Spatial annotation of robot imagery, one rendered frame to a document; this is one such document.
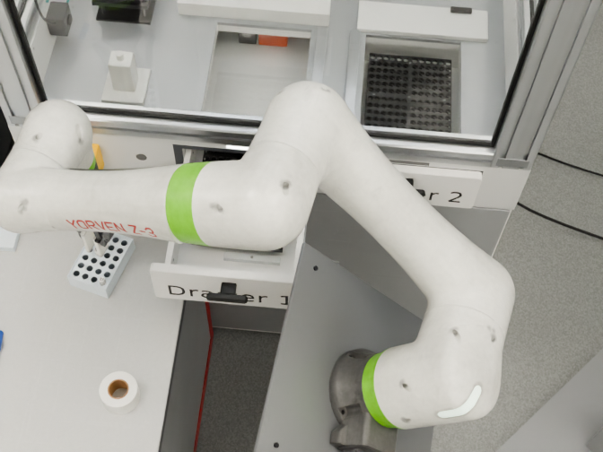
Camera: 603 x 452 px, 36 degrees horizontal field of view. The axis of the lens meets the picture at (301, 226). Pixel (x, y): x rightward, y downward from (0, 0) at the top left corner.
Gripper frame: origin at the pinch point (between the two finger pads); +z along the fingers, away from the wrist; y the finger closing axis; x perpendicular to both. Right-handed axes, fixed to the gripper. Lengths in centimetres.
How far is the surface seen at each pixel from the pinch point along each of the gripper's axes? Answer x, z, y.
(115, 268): -1.9, 5.1, 4.6
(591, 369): 53, 82, 110
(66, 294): -9.3, 8.5, -2.8
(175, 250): 2.8, -2.6, 16.3
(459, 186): 36, -5, 62
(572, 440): 30, 81, 110
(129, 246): 3.6, 5.0, 4.9
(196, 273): -2.6, -8.1, 23.6
